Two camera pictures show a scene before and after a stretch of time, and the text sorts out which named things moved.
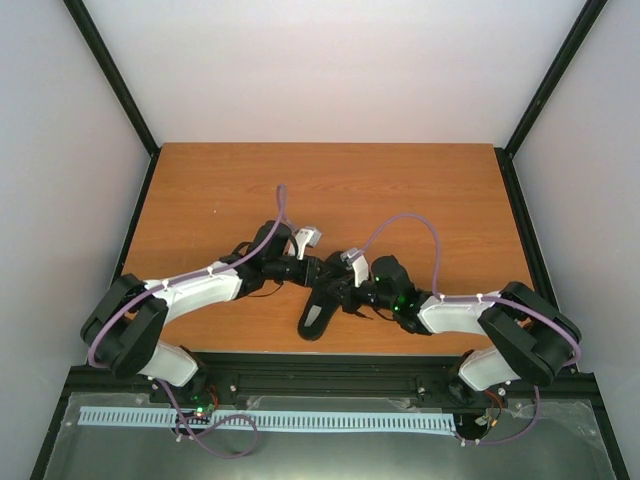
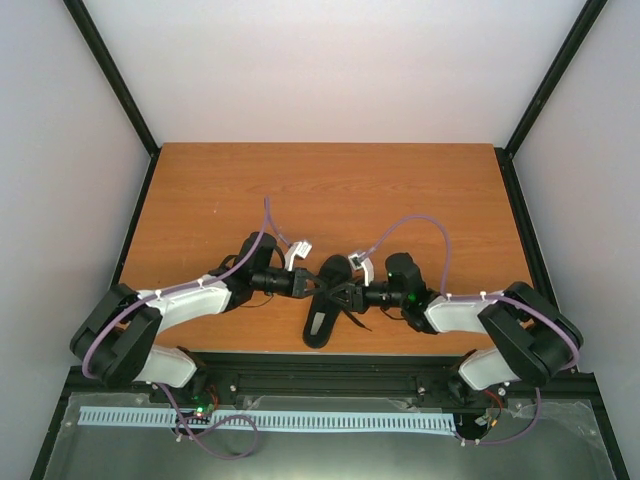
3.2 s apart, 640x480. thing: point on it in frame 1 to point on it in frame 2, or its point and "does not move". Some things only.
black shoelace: x=377 y=312 to x=355 y=319
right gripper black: x=348 y=300 does not move
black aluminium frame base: x=325 y=416 does not move
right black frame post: x=542 y=97 does not move
